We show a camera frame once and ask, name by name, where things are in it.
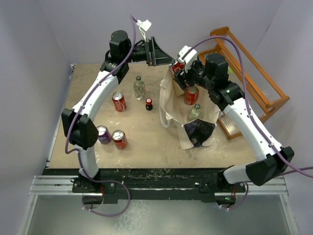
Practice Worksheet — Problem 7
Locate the red cola can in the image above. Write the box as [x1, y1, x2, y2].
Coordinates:
[171, 61, 185, 73]

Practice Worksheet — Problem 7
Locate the small dark red-capped bottle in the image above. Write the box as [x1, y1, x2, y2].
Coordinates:
[145, 98, 153, 111]

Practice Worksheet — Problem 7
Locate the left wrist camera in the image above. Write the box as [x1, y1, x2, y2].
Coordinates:
[136, 20, 152, 39]

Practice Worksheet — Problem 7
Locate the aluminium rail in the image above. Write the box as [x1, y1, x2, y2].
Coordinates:
[28, 175, 84, 196]

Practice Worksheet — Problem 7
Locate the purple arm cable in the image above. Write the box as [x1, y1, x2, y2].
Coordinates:
[65, 14, 137, 217]
[188, 36, 313, 211]

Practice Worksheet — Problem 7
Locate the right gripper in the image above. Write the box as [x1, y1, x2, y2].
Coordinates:
[174, 58, 215, 90]

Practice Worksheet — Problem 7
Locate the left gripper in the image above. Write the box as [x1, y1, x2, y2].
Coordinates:
[123, 36, 175, 66]

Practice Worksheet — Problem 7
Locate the clear bottle behind left arm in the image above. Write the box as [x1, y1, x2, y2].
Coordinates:
[134, 76, 146, 100]

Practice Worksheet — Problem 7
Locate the cream canvas tote bag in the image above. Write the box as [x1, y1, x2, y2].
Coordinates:
[159, 69, 220, 150]

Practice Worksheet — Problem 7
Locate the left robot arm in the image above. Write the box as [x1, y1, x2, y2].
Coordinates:
[61, 30, 174, 192]

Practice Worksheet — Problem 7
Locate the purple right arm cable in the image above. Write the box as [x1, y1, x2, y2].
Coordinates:
[188, 36, 313, 211]

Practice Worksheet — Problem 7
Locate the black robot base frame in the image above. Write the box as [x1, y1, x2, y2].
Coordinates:
[43, 168, 246, 204]

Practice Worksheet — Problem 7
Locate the orange wooden rack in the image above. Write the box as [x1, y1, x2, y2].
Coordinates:
[198, 26, 290, 141]

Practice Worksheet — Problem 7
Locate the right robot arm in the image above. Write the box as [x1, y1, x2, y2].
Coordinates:
[174, 53, 294, 191]

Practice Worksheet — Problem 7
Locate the purple soda can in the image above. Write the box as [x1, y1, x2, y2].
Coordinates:
[97, 125, 112, 144]

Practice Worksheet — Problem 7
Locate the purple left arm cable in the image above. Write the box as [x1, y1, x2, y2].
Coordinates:
[65, 14, 137, 217]

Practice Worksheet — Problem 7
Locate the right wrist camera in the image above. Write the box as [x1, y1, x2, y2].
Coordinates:
[178, 46, 198, 71]

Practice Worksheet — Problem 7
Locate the clear green-capped glass bottle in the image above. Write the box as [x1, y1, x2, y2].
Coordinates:
[187, 104, 202, 121]

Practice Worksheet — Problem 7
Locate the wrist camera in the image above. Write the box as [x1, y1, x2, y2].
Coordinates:
[136, 20, 152, 39]
[178, 46, 198, 71]

